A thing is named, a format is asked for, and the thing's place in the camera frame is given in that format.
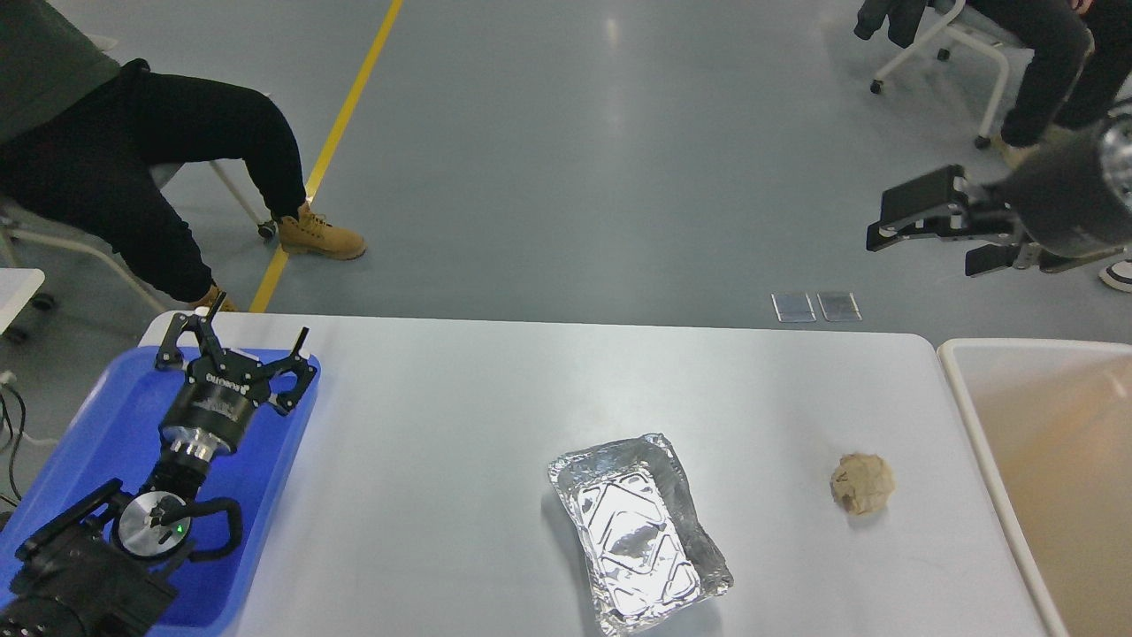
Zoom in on seated person green sweater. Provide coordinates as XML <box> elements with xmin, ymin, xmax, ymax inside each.
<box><xmin>1</xmin><ymin>1</ymin><xmax>367</xmax><ymax>307</ymax></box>

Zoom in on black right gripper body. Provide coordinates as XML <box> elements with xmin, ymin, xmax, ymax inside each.
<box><xmin>991</xmin><ymin>114</ymin><xmax>1131</xmax><ymax>266</ymax></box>

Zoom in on crumpled brown paper ball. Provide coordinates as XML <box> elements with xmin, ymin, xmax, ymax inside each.
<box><xmin>830</xmin><ymin>453</ymin><xmax>895</xmax><ymax>516</ymax></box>

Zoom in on white office chair left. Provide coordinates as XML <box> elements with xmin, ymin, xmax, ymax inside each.
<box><xmin>0</xmin><ymin>34</ymin><xmax>277</xmax><ymax>311</ymax></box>

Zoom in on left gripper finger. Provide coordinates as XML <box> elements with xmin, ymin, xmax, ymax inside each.
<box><xmin>255</xmin><ymin>326</ymin><xmax>317</xmax><ymax>416</ymax></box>
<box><xmin>154</xmin><ymin>292</ymin><xmax>228</xmax><ymax>373</ymax></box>

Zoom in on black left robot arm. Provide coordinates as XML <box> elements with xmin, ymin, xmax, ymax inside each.
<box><xmin>3</xmin><ymin>308</ymin><xmax>320</xmax><ymax>636</ymax></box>

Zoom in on right metal floor plate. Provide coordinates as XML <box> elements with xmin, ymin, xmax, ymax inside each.
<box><xmin>817</xmin><ymin>291</ymin><xmax>861</xmax><ymax>322</ymax></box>

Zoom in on aluminium foil tray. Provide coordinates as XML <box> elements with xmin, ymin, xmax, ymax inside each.
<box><xmin>547</xmin><ymin>433</ymin><xmax>734</xmax><ymax>636</ymax></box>

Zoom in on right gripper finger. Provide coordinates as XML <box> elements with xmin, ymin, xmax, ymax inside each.
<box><xmin>964</xmin><ymin>242</ymin><xmax>1075</xmax><ymax>277</ymax></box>
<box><xmin>866</xmin><ymin>165</ymin><xmax>1013</xmax><ymax>251</ymax></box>

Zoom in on left metal floor plate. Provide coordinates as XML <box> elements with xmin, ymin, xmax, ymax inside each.
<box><xmin>771</xmin><ymin>293</ymin><xmax>817</xmax><ymax>324</ymax></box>

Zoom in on blue plastic tray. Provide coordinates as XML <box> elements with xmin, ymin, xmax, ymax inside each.
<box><xmin>1</xmin><ymin>346</ymin><xmax>318</xmax><ymax>636</ymax></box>

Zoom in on metal floor plate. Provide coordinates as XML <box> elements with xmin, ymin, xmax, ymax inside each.
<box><xmin>817</xmin><ymin>291</ymin><xmax>861</xmax><ymax>322</ymax></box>
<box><xmin>771</xmin><ymin>293</ymin><xmax>817</xmax><ymax>324</ymax></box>

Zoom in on white sneaker at right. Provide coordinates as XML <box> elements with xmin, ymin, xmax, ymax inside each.
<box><xmin>1098</xmin><ymin>259</ymin><xmax>1132</xmax><ymax>294</ymax></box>

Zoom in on white side table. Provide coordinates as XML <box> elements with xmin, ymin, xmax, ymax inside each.
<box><xmin>1</xmin><ymin>267</ymin><xmax>45</xmax><ymax>344</ymax></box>

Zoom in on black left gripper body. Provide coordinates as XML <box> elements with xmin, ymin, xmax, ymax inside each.
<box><xmin>158</xmin><ymin>358</ymin><xmax>271</xmax><ymax>459</ymax></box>

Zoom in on seated person dark trousers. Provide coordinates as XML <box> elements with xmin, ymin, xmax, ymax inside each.
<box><xmin>970</xmin><ymin>1</ymin><xmax>1131</xmax><ymax>167</ymax></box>

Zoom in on beige plastic bin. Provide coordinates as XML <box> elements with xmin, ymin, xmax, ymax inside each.
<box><xmin>938</xmin><ymin>338</ymin><xmax>1131</xmax><ymax>636</ymax></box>

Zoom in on black cables at left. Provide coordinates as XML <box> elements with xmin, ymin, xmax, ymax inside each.
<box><xmin>0</xmin><ymin>370</ymin><xmax>59</xmax><ymax>514</ymax></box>

